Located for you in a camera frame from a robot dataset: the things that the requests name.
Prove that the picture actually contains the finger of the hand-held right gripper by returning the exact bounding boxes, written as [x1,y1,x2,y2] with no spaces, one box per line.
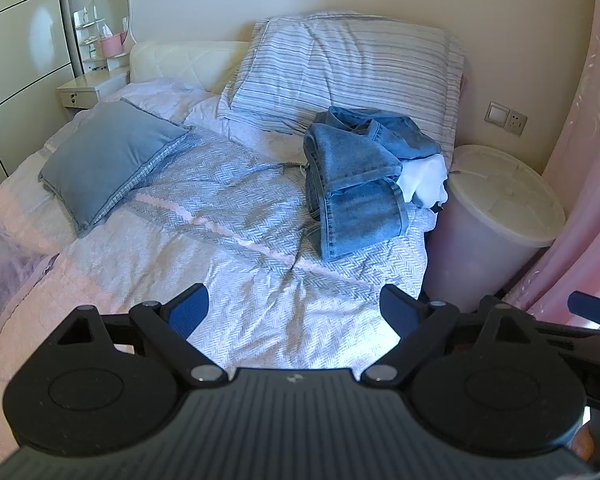
[568,290,600,330]
[532,321,600,350]

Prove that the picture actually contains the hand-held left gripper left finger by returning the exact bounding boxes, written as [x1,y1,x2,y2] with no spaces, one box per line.
[55,282,229,388]

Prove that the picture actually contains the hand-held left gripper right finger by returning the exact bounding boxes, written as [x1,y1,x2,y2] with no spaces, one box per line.
[361,284,556,387]

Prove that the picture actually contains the light blue denim jeans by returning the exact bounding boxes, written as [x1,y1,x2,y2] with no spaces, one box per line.
[303,105,443,261]

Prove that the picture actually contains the white garment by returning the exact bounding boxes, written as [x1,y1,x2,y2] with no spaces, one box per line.
[397,152,451,209]

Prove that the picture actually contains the blue white herringbone blanket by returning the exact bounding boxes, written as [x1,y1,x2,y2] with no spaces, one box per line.
[55,110,431,376]

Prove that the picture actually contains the white lidded plastic bucket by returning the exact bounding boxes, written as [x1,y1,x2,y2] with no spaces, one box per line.
[426,144,567,307]

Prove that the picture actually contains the pink curtain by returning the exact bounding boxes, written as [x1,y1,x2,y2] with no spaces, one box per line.
[505,0,600,333]

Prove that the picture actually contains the blue grey pillow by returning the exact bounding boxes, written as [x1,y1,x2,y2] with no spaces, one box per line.
[37,99,193,238]

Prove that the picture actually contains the pink lilac pillow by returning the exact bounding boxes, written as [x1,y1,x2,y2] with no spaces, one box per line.
[0,212,61,361]

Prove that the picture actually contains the pink bedspread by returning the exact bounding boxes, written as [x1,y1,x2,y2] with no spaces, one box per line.
[0,79,261,466]

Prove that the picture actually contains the white bedside table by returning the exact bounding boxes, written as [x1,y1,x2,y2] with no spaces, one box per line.
[56,67,131,111]

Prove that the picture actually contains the cream padded headboard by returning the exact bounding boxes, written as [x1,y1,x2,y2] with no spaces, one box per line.
[130,41,253,95]

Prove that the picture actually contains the white cosmetics shelf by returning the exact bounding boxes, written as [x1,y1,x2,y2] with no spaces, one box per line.
[72,7,131,75]

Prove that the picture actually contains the pink tissue box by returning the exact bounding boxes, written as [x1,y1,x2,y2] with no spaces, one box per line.
[99,25,129,57]

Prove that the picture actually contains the cream sliding wardrobe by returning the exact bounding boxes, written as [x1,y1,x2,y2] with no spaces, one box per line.
[0,0,76,201]

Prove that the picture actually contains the beige wall socket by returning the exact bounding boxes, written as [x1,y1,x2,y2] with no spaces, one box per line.
[505,110,529,136]

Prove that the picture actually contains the beige wall switch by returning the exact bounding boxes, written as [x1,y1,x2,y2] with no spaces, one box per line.
[484,101,509,127]

